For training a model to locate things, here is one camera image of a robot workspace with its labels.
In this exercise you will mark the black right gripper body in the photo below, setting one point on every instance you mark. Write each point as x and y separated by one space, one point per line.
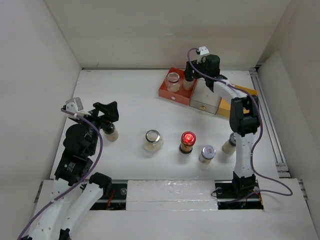
200 67

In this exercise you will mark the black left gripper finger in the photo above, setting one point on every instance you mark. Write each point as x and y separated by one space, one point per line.
104 108
111 112

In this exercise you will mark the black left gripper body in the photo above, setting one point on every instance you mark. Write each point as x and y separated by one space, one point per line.
94 144

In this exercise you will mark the black-capped white bottle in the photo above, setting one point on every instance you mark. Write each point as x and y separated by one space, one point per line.
188 83

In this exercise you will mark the glass jar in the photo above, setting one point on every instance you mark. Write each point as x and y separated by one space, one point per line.
153 141
172 82

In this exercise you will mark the red-capped dark sauce bottle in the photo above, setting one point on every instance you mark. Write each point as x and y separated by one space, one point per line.
187 141

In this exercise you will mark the silver-lid small jar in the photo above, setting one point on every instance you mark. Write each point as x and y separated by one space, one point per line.
207 153

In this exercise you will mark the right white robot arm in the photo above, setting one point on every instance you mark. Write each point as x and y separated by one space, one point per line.
244 117

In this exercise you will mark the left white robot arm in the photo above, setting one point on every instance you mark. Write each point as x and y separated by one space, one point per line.
75 187

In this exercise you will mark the clear plastic bin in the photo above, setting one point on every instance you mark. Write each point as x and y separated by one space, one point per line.
204 99

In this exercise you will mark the yellow plastic bin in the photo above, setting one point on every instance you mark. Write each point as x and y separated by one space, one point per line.
225 107

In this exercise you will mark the silver-capped white shaker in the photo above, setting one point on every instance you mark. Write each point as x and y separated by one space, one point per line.
229 147

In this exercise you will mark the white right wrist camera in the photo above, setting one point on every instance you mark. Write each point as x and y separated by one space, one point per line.
202 52

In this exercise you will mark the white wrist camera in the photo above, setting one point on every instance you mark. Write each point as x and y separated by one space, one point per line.
74 107
202 52

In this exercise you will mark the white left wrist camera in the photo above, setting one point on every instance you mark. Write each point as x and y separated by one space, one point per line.
74 107

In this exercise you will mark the aluminium side rail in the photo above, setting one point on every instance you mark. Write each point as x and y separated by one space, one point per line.
280 161

